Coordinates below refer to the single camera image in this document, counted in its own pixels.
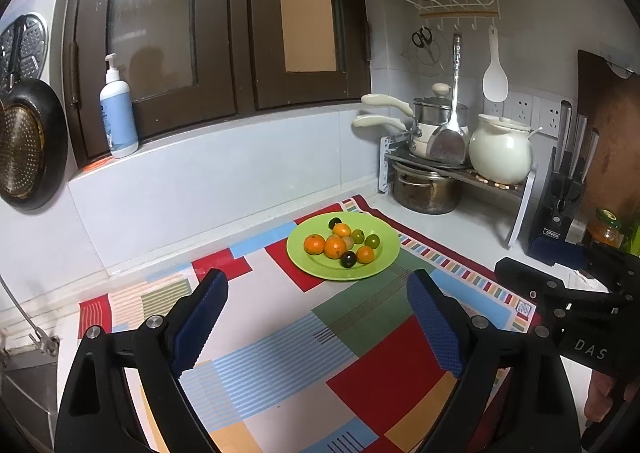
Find cream ceramic jar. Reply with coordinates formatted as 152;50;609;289
469;114;541;186

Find brown cutting board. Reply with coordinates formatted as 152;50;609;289
577;50;640;224

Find large orange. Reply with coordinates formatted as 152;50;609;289
324;239;347;259
304;234;326;256

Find black scissors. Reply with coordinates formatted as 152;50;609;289
411;26;435;61

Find metal spatula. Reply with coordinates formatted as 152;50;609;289
427;32;468;166

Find green dish soap bottle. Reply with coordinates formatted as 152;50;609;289
620;215;640;257

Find round metal grill plate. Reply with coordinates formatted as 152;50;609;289
1;13;48;92

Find steel faucet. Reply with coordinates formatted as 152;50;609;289
0;277;60;358

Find steel lidded pot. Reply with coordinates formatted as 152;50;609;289
413;83;451;126

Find person's right hand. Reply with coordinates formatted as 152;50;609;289
584;371;617;421

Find steel pot under rack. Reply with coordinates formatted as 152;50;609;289
393;165;462;215

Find yellow orange citrus fruit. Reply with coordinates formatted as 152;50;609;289
332;222;352;237

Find white rice paddle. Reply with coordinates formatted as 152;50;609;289
483;25;509;103

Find steel sink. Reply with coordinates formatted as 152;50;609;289
1;346;58;452

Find white blue soap dispenser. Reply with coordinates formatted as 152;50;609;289
99;54;139;158

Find dark wooden window frame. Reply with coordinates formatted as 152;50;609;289
63;0;370;166

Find black knife block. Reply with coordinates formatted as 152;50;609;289
526;100;600;258

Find green tomato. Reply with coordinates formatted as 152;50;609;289
364;234;381;249
350;229;366;244

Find black frying pan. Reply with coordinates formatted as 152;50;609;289
1;14;68;212

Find cream handled saucepan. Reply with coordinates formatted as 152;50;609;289
352;94;439;158

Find green plate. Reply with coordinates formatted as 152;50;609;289
285;212;400;282

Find wire trivet on wall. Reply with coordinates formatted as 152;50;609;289
400;34;445;76

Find dark plum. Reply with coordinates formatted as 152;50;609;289
340;251;358;269
328;217;342;229

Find metal dish rack shelf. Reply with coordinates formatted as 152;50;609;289
378;135;536;249

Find small orange mandarin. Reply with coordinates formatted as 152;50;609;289
356;245;375;265

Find colourful patchwork table mat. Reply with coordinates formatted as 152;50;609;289
79;224;536;452

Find orange sauce jar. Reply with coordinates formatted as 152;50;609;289
587;207;623;248

